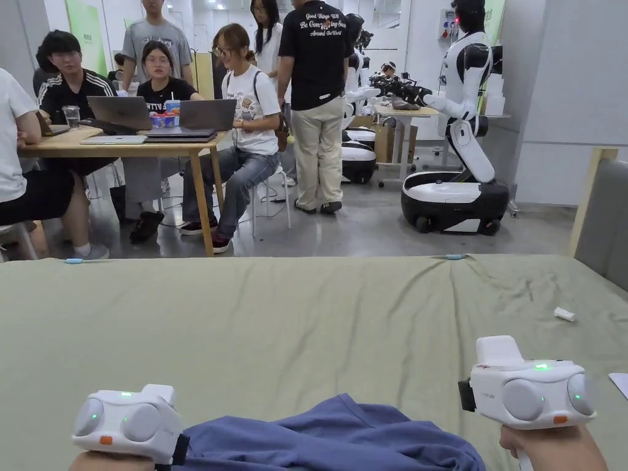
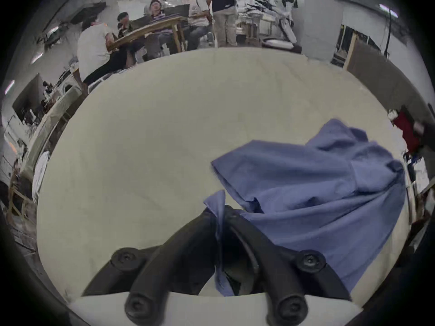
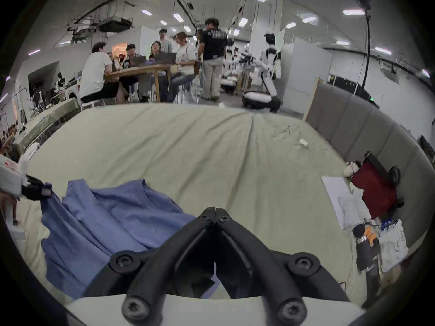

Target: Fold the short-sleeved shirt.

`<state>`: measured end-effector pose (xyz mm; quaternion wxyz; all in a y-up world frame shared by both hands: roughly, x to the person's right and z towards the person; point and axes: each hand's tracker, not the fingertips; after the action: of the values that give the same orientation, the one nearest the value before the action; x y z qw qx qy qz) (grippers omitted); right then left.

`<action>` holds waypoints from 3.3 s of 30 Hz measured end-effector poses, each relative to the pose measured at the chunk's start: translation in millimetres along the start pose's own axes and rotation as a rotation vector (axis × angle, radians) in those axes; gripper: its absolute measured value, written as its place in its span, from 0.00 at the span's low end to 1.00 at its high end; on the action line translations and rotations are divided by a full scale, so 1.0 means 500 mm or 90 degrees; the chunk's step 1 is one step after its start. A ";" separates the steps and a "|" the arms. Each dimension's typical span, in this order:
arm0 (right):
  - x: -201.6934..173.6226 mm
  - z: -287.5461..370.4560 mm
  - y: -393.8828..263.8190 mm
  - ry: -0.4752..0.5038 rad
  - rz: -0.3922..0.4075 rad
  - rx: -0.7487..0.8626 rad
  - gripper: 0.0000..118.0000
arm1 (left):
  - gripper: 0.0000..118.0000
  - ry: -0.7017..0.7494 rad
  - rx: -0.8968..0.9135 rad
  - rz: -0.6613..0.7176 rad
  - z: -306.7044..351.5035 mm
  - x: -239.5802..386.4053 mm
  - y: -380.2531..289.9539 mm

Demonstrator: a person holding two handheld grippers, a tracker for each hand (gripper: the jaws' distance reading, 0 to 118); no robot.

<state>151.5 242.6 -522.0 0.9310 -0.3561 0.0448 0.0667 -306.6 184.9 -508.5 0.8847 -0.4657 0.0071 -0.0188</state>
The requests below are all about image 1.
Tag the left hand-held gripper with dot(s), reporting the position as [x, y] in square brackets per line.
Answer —
[132, 417]

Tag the grey padded headboard, wooden frame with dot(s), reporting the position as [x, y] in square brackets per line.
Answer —
[606, 221]

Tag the light blue sheet clip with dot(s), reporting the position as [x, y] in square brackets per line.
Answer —
[455, 257]
[74, 261]

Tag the person's right hand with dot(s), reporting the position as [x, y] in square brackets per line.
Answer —
[564, 451]

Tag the person's left hand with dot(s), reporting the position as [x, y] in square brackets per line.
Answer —
[108, 463]

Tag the white card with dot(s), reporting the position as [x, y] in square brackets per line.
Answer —
[620, 385]

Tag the brown carton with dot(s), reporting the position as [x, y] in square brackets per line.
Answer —
[385, 140]

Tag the dark blue shirt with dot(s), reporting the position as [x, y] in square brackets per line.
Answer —
[343, 431]

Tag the white and black wheeled robot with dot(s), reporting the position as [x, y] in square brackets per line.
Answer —
[466, 78]
[358, 152]

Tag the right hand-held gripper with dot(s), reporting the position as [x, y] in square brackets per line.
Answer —
[530, 392]

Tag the bed with pale green sheet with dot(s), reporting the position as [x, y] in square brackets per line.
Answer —
[294, 333]

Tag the small white crumpled paper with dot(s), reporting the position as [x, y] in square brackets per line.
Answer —
[564, 314]

